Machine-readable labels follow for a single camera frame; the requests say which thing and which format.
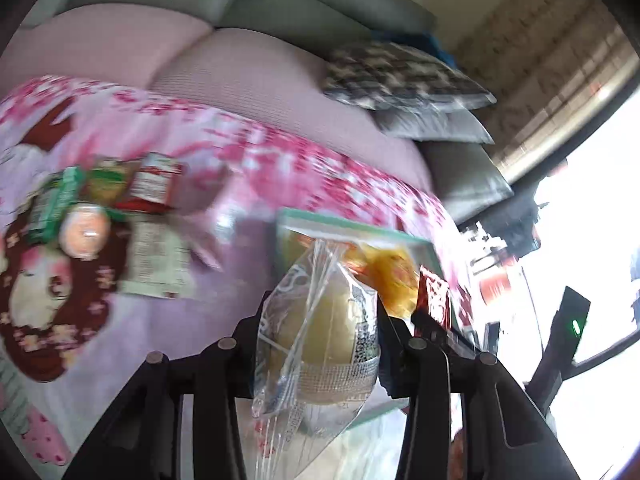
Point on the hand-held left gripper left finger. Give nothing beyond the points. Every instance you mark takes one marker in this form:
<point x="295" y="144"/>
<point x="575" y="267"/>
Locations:
<point x="245" y="330"/>

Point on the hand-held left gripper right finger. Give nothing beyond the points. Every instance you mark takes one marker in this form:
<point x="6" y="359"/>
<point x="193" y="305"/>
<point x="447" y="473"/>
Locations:
<point x="395" y="340"/>

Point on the red foil packet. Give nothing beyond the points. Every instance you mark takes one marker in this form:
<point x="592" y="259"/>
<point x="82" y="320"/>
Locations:
<point x="432" y="295"/>

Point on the yellow biscuit packet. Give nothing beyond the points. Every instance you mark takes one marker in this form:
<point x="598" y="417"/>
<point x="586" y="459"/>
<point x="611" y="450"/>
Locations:
<point x="390" y="270"/>

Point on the clear bread packet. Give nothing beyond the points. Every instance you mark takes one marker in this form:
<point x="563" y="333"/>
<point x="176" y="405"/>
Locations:
<point x="320" y="330"/>

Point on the pink white packet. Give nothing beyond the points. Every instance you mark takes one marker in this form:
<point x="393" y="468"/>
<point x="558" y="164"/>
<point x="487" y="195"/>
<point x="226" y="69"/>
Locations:
<point x="217" y="225"/>

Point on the white green cracker packet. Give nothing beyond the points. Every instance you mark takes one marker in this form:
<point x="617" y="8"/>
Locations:
<point x="155" y="260"/>

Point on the teal shallow box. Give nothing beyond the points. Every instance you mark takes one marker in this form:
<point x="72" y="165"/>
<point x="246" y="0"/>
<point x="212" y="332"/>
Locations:
<point x="350" y="227"/>

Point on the small red white packet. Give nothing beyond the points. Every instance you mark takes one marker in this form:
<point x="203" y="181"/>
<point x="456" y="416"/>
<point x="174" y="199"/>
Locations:
<point x="150" y="182"/>

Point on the orange white jelly cup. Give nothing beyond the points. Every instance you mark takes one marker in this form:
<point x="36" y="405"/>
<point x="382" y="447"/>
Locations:
<point x="84" y="230"/>

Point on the green yellow packet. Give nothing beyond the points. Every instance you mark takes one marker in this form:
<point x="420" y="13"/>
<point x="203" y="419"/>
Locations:
<point x="107" y="182"/>

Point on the pink cartoon printed blanket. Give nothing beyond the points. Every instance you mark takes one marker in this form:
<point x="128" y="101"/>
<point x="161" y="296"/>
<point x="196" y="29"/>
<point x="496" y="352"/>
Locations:
<point x="125" y="360"/>

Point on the grey pillow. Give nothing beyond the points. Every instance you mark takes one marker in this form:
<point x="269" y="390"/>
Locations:
<point x="440" y="125"/>

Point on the pink sofa cover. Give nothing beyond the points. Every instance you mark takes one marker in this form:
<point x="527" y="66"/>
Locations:
<point x="250" y="70"/>

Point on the black white patterned pillow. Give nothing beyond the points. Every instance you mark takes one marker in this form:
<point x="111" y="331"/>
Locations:
<point x="400" y="75"/>

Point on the blue cloth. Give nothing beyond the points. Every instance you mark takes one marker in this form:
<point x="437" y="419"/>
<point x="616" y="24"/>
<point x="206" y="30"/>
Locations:
<point x="435" y="45"/>

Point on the grey sofa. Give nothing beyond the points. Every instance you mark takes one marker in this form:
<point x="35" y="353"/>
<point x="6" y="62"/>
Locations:
<point x="300" y="0"/>

